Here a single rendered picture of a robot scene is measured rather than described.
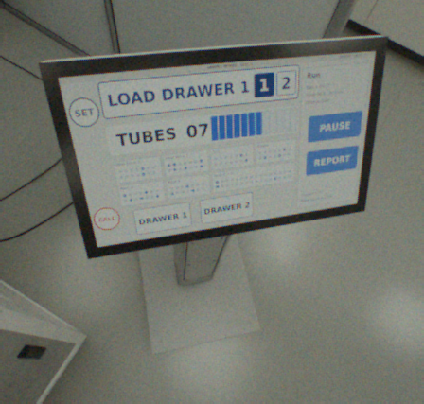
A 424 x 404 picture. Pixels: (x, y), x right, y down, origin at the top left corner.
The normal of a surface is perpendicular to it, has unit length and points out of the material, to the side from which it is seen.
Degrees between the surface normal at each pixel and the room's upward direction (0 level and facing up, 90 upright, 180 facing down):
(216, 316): 3
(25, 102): 0
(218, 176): 50
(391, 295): 0
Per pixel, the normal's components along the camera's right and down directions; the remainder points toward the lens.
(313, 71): 0.22, 0.40
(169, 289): 0.00, -0.42
